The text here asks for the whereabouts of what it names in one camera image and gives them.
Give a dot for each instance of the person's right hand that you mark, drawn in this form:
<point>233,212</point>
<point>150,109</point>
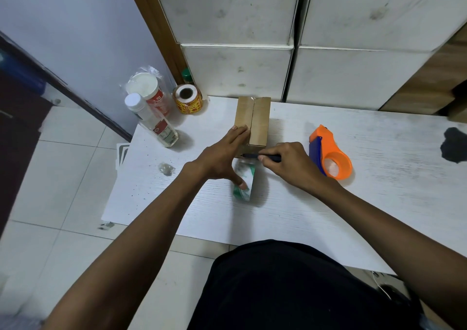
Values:
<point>295,165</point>

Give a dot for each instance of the person's left hand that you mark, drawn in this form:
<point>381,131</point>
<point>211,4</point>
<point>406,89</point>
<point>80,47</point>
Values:
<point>215,160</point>

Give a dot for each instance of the person's right thumb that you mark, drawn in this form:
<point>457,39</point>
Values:
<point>265,160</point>

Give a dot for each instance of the person's left thumb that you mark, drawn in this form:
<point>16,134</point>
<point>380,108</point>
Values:
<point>238,179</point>

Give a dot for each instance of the black pen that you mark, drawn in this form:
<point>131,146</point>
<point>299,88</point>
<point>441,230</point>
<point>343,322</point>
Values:
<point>272,157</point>

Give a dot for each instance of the brown cardboard box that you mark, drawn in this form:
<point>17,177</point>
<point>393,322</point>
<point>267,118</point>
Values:
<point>257,121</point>

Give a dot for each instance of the person's right forearm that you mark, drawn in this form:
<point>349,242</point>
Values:
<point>394,238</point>

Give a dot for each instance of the person's left forearm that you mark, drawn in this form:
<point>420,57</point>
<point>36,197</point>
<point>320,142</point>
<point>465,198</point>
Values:
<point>135,245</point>

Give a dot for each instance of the green and white tape roll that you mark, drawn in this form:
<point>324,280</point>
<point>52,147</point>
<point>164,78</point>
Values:
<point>246,174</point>

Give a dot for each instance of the orange tape dispenser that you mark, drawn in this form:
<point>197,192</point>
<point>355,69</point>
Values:
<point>332,147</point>

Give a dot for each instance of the crumpled clear tape piece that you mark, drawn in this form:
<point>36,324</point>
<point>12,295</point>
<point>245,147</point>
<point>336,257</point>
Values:
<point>166,169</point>

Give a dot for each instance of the yellow and red label roll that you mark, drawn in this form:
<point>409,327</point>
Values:
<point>189,101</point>

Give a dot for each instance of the large white box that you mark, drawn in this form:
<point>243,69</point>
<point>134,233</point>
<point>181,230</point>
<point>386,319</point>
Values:
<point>379,12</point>
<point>226,8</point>
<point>237,72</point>

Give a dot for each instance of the clear bottle with white cap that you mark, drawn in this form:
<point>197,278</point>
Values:
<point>155,123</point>

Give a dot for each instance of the green bottle cap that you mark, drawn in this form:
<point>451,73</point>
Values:
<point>187,75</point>

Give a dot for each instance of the white papers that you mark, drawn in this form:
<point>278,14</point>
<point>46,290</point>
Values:
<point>122,154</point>

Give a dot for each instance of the person's black shirt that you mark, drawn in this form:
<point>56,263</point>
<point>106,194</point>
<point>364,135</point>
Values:
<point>292,289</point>

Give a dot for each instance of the white-lidded jar in plastic bag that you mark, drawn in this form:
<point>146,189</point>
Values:
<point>147,85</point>

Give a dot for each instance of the light wooden furniture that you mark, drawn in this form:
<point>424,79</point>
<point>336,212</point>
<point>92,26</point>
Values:
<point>437,81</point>

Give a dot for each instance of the brown wooden post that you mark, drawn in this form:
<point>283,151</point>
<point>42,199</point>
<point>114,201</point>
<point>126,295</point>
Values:
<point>153,15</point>

